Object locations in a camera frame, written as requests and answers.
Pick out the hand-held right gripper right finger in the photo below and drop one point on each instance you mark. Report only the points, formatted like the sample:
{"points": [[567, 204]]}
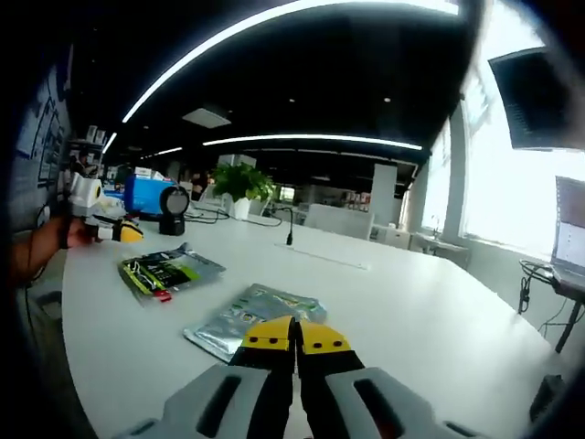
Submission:
{"points": [[379, 398]]}

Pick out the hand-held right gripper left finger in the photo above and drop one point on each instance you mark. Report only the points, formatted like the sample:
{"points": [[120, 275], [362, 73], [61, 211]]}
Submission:
{"points": [[215, 398]]}

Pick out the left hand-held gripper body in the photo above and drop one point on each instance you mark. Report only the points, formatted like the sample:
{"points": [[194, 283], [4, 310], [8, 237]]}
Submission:
{"points": [[87, 194]]}

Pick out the green printed sheet goods packet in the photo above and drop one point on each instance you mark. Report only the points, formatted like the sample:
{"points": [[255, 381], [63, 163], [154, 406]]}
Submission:
{"points": [[169, 272]]}

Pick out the blue plastic crate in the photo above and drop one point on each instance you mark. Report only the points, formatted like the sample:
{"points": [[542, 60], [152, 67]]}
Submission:
{"points": [[144, 196]]}

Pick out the black barcode scanner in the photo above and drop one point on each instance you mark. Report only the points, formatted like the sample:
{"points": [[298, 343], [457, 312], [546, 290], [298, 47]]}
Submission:
{"points": [[173, 210]]}

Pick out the short ceiling light strip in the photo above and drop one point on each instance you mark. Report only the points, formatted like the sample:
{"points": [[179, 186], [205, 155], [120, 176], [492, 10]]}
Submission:
{"points": [[109, 142]]}

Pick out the potted green plant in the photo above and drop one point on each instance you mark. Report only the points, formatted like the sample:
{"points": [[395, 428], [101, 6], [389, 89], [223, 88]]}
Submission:
{"points": [[242, 183]]}

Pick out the ceiling air vent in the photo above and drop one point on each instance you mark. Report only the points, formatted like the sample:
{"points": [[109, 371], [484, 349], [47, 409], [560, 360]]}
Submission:
{"points": [[206, 116]]}

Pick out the white column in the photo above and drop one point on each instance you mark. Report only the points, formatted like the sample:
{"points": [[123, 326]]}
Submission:
{"points": [[384, 196]]}

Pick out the long curved ceiling light strip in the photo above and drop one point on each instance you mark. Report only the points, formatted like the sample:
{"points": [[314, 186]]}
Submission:
{"points": [[228, 34]]}

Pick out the open laptop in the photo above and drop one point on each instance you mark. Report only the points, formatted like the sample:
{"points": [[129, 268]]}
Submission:
{"points": [[569, 219]]}

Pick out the blue white wall poster board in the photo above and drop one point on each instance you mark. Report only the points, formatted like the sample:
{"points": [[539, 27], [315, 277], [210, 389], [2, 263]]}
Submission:
{"points": [[43, 132]]}

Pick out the black frame side desk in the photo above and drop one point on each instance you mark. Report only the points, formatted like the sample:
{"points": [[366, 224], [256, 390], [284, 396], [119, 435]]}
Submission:
{"points": [[569, 327]]}

